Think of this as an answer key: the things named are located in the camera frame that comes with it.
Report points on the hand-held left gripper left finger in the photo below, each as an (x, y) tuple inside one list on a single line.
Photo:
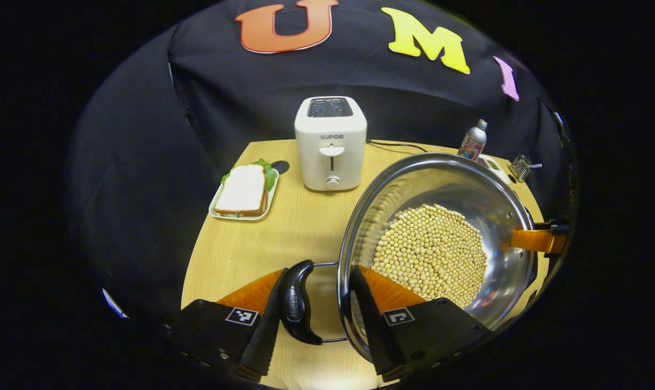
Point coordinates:
[(267, 330)]

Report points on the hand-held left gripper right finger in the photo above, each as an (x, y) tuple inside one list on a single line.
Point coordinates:
[(373, 325)]

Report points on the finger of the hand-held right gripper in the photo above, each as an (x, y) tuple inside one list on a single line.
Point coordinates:
[(533, 240)]

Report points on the clear glass cup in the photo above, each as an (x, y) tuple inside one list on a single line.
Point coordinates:
[(519, 168)]

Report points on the white divided food tray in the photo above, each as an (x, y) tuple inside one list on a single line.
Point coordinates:
[(495, 165)]

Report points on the pile of yellow soybeans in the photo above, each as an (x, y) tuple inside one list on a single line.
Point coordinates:
[(435, 254)]

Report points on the silver printed bottle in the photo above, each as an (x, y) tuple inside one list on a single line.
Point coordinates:
[(472, 142)]

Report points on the white rectangular plate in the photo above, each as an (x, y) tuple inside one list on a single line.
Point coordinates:
[(240, 218)]

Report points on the white bread sandwich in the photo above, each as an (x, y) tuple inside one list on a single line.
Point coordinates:
[(243, 189)]

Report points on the white sheet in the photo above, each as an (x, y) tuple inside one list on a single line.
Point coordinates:
[(113, 303)]

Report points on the black table grommet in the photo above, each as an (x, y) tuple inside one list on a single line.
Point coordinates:
[(280, 167)]

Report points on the white toaster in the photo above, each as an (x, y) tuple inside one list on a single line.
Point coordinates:
[(330, 146)]

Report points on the black backdrop cloth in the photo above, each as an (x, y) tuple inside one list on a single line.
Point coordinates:
[(143, 162)]

